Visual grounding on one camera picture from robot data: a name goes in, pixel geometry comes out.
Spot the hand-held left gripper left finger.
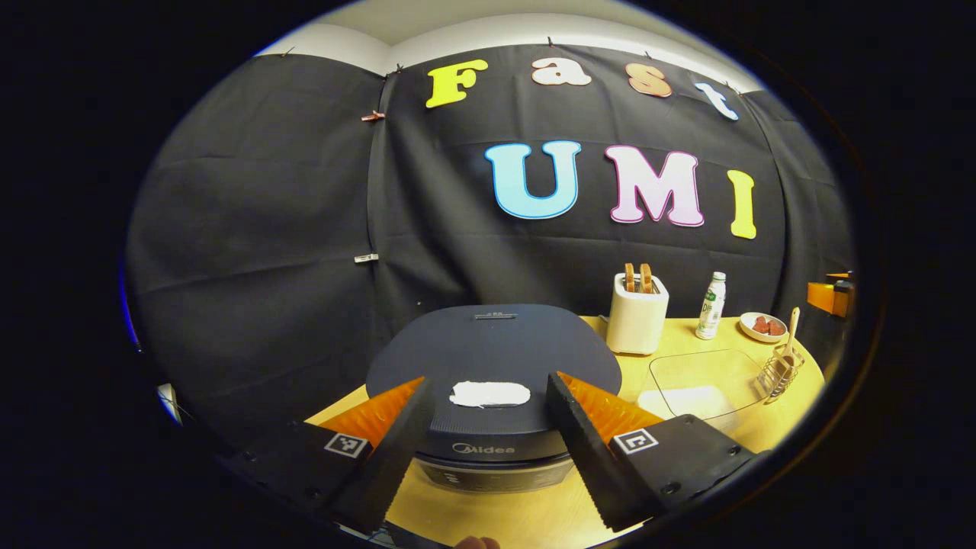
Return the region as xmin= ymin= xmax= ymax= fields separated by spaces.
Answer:
xmin=217 ymin=376 xmax=437 ymax=536

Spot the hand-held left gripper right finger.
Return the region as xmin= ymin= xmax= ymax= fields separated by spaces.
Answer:
xmin=544 ymin=371 xmax=759 ymax=533

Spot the wooden spoon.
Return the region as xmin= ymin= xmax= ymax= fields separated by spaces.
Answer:
xmin=774 ymin=307 xmax=801 ymax=382

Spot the wire chopstick holder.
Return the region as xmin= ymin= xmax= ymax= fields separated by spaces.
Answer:
xmin=757 ymin=345 xmax=805 ymax=405

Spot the dark grey rice cooker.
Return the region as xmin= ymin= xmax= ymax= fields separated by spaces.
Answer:
xmin=364 ymin=303 xmax=624 ymax=495

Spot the small white plate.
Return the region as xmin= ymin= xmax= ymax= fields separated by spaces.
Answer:
xmin=739 ymin=312 xmax=788 ymax=344

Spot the white drink bottle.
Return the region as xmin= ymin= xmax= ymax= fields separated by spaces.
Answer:
xmin=695 ymin=272 xmax=727 ymax=341

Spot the clear glass container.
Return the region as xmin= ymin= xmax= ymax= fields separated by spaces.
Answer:
xmin=637 ymin=348 xmax=771 ymax=435

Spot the white toaster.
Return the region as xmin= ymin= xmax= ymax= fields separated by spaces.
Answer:
xmin=606 ymin=272 xmax=670 ymax=356

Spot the black backdrop cloth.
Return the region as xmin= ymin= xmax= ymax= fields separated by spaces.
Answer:
xmin=126 ymin=44 xmax=855 ymax=451

